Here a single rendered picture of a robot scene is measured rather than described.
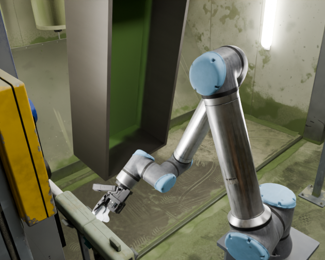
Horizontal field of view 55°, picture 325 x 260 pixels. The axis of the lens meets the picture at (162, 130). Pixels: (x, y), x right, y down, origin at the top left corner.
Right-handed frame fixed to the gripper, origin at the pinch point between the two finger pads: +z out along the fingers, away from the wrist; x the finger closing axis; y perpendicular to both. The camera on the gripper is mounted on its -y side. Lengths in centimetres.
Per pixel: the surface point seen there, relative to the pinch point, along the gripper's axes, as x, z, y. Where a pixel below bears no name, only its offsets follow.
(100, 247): -60, -10, 31
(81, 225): -56, -9, 22
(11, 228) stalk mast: -79, -7, 21
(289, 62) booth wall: 162, -204, 3
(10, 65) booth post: -61, -31, -26
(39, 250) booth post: -10.7, 19.6, -5.6
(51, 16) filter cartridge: 47, -86, -150
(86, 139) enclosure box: 44, -26, -55
